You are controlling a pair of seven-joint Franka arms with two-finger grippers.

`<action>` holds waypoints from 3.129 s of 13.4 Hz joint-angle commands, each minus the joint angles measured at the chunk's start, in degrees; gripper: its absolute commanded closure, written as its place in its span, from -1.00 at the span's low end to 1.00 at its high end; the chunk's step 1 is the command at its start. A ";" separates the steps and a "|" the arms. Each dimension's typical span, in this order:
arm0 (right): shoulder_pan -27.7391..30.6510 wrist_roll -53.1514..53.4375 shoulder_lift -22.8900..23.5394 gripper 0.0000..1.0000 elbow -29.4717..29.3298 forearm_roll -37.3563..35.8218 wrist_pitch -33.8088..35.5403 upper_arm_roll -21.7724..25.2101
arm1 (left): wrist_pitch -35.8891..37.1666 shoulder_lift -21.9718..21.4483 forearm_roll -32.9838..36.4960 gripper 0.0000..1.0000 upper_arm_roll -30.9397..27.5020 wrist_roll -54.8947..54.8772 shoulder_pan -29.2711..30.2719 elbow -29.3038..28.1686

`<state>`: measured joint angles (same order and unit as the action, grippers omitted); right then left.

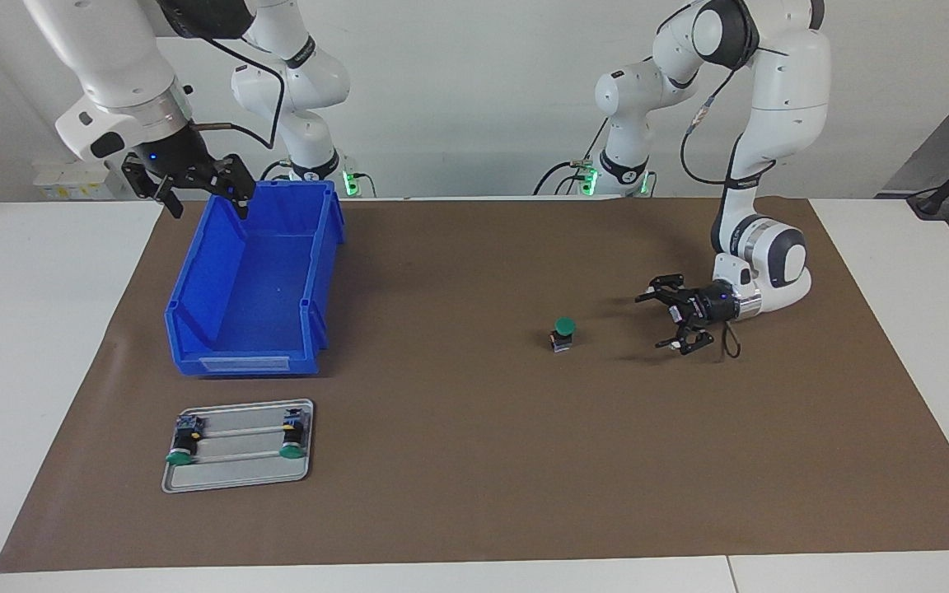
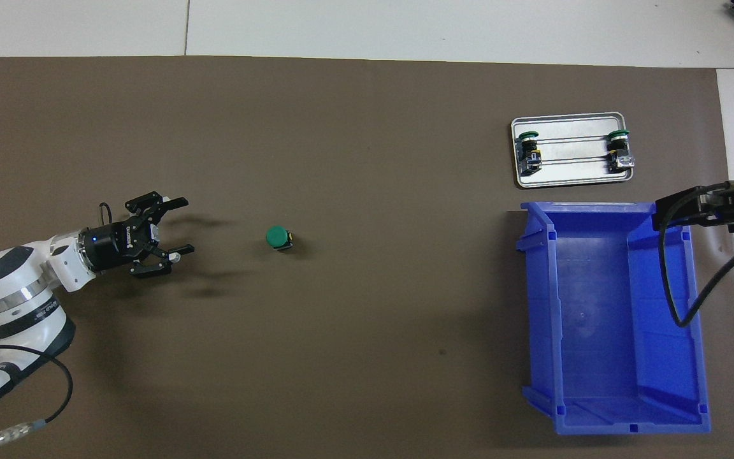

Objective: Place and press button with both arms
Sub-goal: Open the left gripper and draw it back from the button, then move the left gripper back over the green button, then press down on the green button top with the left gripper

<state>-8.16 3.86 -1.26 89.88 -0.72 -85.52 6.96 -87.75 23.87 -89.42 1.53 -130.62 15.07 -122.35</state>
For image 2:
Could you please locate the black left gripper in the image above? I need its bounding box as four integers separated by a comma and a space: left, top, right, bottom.
79, 191, 196, 279

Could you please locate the green push button switch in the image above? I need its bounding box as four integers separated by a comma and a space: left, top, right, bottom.
604, 129, 637, 174
515, 130, 544, 176
266, 226, 295, 252

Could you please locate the silver metal tray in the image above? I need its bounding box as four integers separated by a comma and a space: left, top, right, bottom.
510, 112, 635, 189

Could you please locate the blue plastic storage bin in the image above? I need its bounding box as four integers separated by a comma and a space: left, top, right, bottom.
515, 201, 712, 436

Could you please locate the brown table mat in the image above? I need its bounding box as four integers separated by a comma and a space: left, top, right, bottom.
0, 56, 734, 459

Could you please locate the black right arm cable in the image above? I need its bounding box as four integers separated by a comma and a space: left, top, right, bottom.
658, 180, 734, 328

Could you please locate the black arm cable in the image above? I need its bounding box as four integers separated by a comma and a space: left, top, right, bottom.
0, 203, 116, 452
658, 180, 734, 328

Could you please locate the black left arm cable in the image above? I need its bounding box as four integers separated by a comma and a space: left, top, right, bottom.
0, 203, 116, 452

